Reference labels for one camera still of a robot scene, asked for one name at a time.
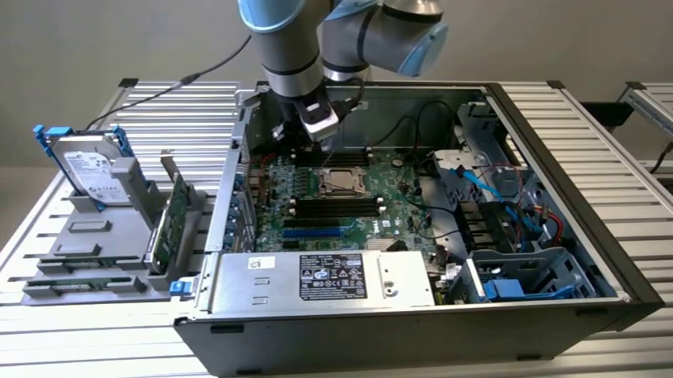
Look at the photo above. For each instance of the blue case latch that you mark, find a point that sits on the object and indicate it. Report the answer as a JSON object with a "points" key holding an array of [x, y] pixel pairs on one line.
{"points": [[179, 286]]}

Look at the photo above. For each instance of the neighbouring slatted metal table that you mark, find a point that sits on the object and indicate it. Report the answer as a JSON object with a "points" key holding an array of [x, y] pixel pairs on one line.
{"points": [[651, 106]]}

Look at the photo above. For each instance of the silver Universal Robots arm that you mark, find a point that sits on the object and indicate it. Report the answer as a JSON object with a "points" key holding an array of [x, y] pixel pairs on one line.
{"points": [[288, 47]]}

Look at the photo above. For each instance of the black case fan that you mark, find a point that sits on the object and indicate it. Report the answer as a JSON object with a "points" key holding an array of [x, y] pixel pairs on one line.
{"points": [[499, 224]]}

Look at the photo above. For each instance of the black RAM slot bank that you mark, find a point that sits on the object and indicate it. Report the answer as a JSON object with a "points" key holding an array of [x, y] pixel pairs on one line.
{"points": [[336, 206], [347, 159]]}

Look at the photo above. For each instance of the black expansion slot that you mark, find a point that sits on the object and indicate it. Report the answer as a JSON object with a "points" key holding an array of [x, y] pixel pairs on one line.
{"points": [[310, 223]]}

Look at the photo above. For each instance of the grey parts rack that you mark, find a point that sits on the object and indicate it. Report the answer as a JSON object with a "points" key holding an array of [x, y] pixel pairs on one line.
{"points": [[115, 234]]}

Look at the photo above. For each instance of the CPU socket with metal frame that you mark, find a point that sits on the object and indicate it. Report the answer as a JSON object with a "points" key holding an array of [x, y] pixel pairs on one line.
{"points": [[342, 182]]}

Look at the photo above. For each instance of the green motherboard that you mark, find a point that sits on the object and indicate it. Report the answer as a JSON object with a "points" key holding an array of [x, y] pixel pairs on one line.
{"points": [[391, 197]]}

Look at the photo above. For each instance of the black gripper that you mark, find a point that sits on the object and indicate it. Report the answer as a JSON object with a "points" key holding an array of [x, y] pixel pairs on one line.
{"points": [[288, 116]]}

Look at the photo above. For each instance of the green RAM stick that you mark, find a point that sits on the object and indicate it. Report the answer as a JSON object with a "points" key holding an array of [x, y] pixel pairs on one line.
{"points": [[73, 286]]}

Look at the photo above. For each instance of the metal drive cage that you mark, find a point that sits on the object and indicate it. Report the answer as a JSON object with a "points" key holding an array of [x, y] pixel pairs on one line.
{"points": [[478, 130]]}

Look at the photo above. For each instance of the grey disk bay cage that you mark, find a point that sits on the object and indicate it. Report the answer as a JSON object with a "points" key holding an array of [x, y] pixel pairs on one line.
{"points": [[530, 264]]}

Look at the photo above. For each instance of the blue expansion slot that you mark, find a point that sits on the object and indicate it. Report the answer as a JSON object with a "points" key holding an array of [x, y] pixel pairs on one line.
{"points": [[310, 233]]}

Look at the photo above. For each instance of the silver hard disk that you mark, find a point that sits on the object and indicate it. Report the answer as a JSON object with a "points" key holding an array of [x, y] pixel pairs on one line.
{"points": [[89, 169]]}

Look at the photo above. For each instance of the silver power supply unit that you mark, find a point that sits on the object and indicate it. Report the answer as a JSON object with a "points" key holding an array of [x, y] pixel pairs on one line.
{"points": [[272, 287]]}

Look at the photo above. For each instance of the open black PC case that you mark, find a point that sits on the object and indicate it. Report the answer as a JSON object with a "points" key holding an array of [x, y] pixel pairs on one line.
{"points": [[367, 342]]}

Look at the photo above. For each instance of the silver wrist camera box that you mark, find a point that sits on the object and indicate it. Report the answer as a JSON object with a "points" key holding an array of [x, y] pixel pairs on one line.
{"points": [[320, 123]]}

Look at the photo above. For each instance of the silver chipset heatsink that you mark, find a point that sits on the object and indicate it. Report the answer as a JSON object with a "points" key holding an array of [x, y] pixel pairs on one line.
{"points": [[379, 245]]}

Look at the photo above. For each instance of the blue disk carrier frame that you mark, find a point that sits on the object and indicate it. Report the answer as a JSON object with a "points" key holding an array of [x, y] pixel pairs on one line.
{"points": [[56, 130]]}

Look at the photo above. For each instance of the blue carrier in disk bay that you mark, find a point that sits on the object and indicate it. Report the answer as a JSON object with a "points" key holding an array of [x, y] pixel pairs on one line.
{"points": [[503, 290]]}

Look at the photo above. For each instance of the green graphics card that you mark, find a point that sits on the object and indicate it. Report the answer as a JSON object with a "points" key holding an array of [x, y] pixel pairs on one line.
{"points": [[176, 220]]}

